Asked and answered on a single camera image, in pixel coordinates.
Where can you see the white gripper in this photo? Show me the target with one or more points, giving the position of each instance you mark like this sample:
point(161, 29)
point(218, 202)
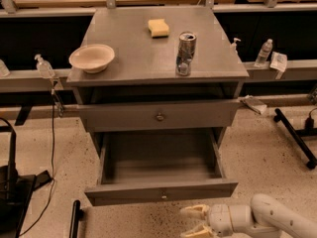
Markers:
point(219, 220)

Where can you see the grey drawer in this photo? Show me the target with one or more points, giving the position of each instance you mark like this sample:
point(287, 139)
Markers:
point(158, 115)
point(159, 166)

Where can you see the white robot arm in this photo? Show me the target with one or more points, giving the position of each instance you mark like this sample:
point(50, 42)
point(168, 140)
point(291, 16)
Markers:
point(264, 217)

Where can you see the grey top drawer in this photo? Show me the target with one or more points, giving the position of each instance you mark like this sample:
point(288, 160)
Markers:
point(158, 115)

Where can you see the grey drawer cabinet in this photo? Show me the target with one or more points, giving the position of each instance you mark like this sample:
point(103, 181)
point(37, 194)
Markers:
point(143, 69)

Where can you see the black bar on floor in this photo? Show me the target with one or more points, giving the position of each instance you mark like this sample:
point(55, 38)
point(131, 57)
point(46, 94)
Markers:
point(76, 216)

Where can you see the black stand base right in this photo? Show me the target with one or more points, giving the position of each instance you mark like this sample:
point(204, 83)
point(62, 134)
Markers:
point(298, 135)

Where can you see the small pump bottle right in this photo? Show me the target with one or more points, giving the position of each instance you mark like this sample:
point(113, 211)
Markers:
point(235, 44)

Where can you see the white wipe packet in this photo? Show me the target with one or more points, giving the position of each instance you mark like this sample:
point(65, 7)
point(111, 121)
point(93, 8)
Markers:
point(279, 63)

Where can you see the silver soda can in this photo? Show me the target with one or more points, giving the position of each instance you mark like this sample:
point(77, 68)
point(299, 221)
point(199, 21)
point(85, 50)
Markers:
point(185, 53)

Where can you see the black stand left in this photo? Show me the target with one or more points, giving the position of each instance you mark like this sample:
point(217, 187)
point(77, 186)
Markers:
point(15, 190)

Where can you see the clear water bottle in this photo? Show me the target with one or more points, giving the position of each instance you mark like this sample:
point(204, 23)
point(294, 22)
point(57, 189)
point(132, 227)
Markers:
point(264, 53)

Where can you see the beige bowl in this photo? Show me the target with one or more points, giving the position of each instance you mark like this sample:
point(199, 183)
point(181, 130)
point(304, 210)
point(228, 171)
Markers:
point(92, 58)

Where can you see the yellow sponge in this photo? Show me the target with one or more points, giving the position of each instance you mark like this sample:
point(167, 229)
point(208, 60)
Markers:
point(158, 28)

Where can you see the clear pump bottle left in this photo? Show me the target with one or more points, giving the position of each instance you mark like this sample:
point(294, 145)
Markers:
point(44, 67)

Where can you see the grey metal rail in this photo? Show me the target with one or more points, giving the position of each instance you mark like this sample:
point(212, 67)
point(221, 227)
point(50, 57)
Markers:
point(305, 69)

